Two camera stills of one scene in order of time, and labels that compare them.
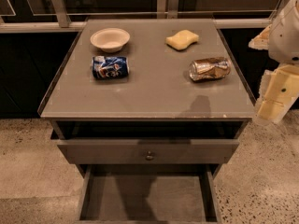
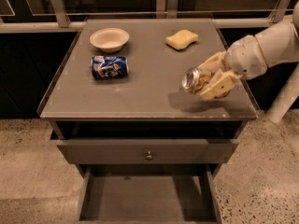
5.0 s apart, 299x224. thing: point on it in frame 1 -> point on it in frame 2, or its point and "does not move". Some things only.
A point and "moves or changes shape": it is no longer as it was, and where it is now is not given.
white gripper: x=286 y=36 -> x=245 y=60
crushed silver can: x=209 y=68 moves or changes shape
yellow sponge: x=182 y=39 does not move
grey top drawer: x=149 y=151 does not move
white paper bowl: x=110 y=39 does not move
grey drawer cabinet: x=149 y=110 does not move
